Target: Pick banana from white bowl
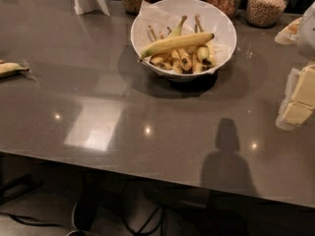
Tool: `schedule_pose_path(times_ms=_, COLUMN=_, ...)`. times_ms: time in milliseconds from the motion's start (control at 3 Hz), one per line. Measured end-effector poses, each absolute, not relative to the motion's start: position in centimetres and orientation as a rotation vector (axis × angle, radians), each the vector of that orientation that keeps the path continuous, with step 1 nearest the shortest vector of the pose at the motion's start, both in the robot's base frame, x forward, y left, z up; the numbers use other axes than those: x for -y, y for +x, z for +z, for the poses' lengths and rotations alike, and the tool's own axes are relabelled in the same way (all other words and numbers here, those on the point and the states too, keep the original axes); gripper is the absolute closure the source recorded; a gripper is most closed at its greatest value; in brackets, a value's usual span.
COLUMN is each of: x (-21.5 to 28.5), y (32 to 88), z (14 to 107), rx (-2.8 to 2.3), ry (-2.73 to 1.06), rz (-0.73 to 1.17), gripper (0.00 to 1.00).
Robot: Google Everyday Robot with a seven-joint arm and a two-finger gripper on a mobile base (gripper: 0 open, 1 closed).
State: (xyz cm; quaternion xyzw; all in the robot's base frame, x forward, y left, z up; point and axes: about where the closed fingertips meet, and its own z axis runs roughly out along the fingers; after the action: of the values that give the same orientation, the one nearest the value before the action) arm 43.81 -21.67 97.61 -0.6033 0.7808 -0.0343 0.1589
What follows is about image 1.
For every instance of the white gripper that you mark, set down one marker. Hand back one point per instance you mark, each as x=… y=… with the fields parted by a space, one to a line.
x=307 y=33

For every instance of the long top yellow banana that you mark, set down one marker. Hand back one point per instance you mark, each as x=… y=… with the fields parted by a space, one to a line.
x=169 y=44

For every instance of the white bowl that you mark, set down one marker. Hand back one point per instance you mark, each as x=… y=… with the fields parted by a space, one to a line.
x=167 y=13

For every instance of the white paper bowl liner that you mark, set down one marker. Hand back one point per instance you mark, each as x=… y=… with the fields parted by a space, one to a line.
x=183 y=40

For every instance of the banana on table left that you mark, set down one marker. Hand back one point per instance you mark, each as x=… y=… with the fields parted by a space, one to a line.
x=8 y=69

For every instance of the glass jar of chickpeas right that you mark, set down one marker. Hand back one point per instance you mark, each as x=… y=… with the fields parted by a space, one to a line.
x=264 y=13

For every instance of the black table leg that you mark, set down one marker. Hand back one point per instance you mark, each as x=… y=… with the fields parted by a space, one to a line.
x=85 y=208

